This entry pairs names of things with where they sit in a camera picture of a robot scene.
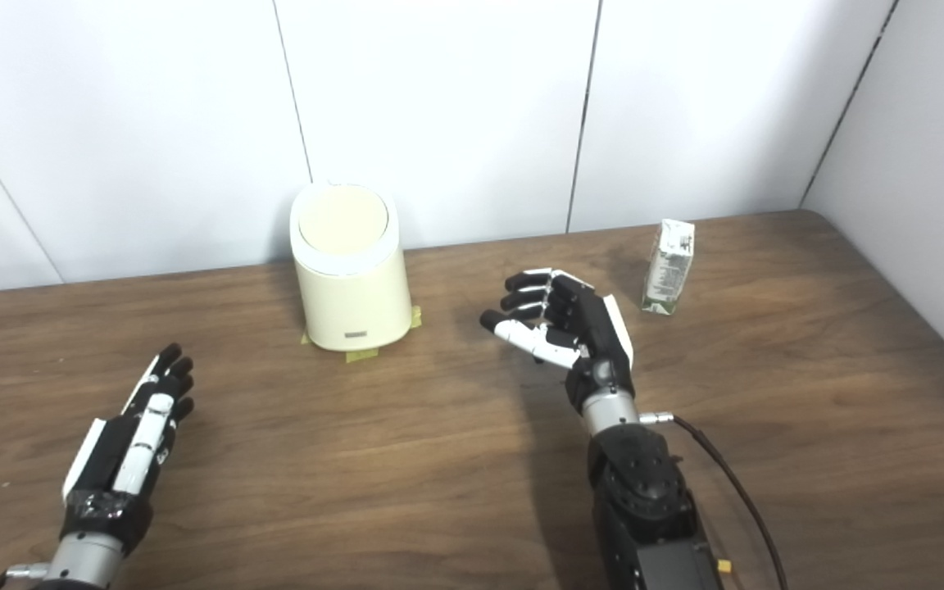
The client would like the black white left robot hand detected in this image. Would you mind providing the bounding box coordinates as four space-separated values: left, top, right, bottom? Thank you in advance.
61 343 196 554

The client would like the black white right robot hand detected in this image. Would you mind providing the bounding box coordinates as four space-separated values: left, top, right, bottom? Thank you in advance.
480 268 637 415

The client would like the white green milk carton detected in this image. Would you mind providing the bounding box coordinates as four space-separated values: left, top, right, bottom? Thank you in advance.
642 219 696 315

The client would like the cream-colored cylindrical trash bin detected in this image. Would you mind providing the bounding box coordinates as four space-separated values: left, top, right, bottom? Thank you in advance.
289 182 413 352

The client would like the cream round bin lid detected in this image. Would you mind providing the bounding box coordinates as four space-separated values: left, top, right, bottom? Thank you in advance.
298 185 391 256

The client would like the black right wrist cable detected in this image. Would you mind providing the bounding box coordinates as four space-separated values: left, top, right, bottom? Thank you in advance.
640 412 788 590

